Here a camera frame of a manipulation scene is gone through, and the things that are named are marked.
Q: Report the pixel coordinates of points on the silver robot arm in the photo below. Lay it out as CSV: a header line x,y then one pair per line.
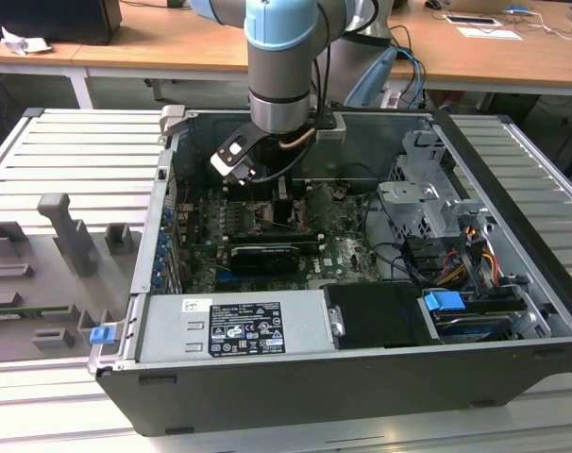
x,y
279,71

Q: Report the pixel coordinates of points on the black RAM slot bank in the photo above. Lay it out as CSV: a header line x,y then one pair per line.
x,y
302,191
276,238

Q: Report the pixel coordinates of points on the CPU socket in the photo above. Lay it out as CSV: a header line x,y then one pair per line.
x,y
262,212

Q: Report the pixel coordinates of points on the black graphics card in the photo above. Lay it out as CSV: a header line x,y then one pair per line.
x,y
262,259

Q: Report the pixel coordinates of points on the green motherboard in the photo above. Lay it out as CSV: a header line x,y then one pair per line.
x,y
347,255

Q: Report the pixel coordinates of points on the pale blue teach pendant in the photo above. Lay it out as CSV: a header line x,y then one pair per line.
x,y
373,75

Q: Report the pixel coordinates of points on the small white device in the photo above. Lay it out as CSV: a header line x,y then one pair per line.
x,y
391,99

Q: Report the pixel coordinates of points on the silver metal drive cage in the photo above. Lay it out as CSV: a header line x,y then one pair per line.
x,y
408,203

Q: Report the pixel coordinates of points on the grey power supply unit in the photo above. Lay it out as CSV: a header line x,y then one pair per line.
x,y
173,330

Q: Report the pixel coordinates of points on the black computer mouse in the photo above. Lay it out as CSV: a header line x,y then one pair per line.
x,y
433,4

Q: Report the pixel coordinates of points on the hard disk in blue carrier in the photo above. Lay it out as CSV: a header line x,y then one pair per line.
x,y
444,300

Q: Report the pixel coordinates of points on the wooden desk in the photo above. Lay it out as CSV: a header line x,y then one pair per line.
x,y
479,56
31,54

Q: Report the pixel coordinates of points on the white framed tablet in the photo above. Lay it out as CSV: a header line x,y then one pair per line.
x,y
470,20

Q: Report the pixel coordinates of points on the black open PC case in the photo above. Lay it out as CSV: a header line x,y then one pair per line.
x,y
314,396

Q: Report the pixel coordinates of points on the blue case latch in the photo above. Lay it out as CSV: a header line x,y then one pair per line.
x,y
102,335

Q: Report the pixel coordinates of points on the white paper sheet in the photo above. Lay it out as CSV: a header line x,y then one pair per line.
x,y
489,33

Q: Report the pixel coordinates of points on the black box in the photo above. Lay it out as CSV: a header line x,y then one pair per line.
x,y
55,19

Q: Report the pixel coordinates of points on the grey parts rack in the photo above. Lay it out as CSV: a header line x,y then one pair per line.
x,y
40,283

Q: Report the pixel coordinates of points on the crumpled white paper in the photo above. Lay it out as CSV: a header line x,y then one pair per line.
x,y
24,43

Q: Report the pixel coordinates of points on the small blue object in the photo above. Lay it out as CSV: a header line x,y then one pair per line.
x,y
516,9

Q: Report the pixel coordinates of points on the green RAM stick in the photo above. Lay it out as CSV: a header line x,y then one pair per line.
x,y
26,312

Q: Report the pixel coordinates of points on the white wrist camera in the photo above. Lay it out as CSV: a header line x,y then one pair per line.
x,y
231,158

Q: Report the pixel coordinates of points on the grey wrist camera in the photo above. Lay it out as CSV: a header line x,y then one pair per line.
x,y
332,132

